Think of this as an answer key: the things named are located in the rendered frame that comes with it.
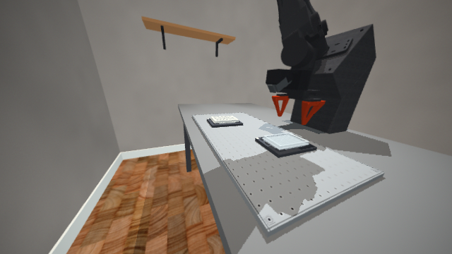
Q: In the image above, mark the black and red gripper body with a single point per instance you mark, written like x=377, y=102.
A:
x=301, y=94

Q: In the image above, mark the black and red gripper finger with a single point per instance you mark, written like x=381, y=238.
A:
x=284, y=103
x=305, y=109

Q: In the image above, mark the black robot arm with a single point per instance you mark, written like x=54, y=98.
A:
x=303, y=39

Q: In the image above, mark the white perforated base plate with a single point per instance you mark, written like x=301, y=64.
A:
x=281, y=191

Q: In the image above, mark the white well plate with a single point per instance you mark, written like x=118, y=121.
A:
x=285, y=141

